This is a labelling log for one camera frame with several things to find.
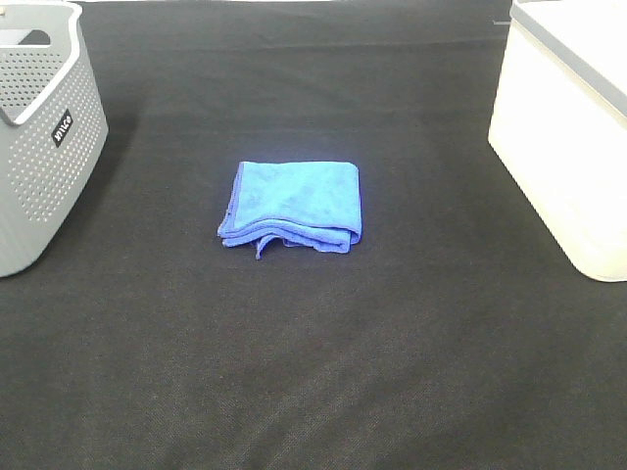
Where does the blue microfiber towel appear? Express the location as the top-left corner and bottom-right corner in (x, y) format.
(217, 162), (362, 259)

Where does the white storage box grey rim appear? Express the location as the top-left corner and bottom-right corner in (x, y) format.
(488, 1), (626, 282)

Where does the grey perforated plastic basket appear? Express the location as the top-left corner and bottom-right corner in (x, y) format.
(1, 1), (109, 277)

